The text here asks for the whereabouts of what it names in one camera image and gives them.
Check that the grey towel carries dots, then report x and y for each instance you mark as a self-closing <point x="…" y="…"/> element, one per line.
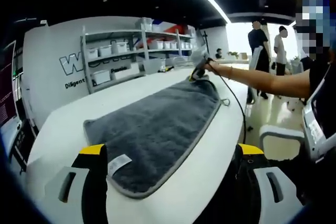
<point x="157" y="129"/>

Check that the person's right hand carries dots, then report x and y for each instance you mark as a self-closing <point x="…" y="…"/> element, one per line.
<point x="213" y="67"/>

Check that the black stand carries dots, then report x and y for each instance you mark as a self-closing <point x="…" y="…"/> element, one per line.
<point x="205" y="41"/>

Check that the idle white yellow gripper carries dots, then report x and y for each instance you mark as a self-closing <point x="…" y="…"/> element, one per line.
<point x="168" y="68"/>

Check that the white desk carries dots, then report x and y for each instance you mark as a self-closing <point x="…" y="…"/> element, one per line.
<point x="233" y="61"/>

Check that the small potted plant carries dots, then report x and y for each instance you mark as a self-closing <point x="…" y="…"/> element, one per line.
<point x="233" y="54"/>

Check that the grey metal shelf unit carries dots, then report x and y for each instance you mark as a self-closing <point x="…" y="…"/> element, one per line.
<point x="168" y="34"/>
<point x="113" y="32"/>

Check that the small cardboard box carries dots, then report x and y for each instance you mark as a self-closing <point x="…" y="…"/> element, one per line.
<point x="244" y="56"/>

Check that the white storage shelf with bins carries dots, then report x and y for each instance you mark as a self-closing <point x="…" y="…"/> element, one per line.
<point x="118" y="47"/>

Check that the white chest-worn device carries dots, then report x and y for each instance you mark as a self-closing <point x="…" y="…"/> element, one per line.
<point x="312" y="124"/>

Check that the person's shirt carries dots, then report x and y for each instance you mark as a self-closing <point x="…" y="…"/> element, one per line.
<point x="319" y="77"/>

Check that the dark standing display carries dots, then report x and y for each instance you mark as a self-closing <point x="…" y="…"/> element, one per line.
<point x="6" y="85"/>

